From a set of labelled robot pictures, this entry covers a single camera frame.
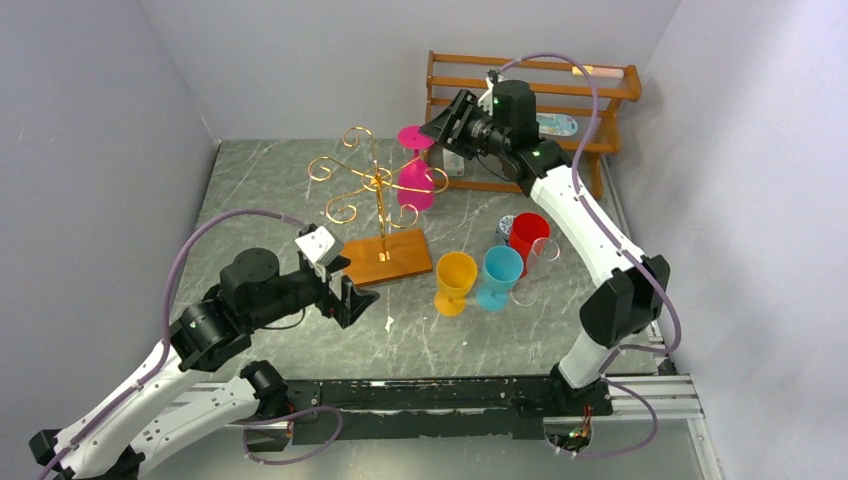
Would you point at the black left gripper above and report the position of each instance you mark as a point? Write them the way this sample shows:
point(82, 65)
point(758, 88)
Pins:
point(330, 303)

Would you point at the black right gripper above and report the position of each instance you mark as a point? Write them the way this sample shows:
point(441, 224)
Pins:
point(460, 122)

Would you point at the pink wine glass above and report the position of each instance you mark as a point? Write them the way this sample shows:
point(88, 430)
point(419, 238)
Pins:
point(415, 186)

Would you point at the gold wire wine glass rack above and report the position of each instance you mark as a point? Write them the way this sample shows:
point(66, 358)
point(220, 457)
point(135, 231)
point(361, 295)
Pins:
point(400, 250)

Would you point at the orange wine glass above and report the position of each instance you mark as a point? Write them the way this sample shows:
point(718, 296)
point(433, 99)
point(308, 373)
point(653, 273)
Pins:
point(456, 274)

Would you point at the red wine glass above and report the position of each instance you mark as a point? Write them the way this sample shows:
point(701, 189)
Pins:
point(526, 228)

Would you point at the light blue wine glass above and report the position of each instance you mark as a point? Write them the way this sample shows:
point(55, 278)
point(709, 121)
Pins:
point(501, 269)

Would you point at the clear wine glass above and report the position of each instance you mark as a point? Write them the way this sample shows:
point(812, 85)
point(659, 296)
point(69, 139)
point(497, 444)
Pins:
point(541, 258)

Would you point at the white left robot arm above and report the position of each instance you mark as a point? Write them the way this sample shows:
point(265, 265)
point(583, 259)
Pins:
point(130, 432)

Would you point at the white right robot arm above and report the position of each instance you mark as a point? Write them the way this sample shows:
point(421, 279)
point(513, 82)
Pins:
point(629, 285)

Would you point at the small white box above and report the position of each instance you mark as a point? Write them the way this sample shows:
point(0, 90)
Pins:
point(453, 164)

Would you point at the light blue packaged item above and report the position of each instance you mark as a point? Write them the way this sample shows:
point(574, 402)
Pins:
point(561, 125)

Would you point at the yellow pink tube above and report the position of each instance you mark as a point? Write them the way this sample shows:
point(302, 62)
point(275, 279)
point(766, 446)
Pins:
point(599, 72)

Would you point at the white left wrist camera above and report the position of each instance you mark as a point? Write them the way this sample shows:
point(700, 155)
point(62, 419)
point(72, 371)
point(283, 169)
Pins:
point(319, 246)

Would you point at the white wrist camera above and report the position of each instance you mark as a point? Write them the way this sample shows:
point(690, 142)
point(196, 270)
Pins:
point(488, 99)
point(319, 246)

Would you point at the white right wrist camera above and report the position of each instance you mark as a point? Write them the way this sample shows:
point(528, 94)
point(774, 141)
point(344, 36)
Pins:
point(488, 99)

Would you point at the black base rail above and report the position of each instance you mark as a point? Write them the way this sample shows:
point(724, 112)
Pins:
point(448, 407)

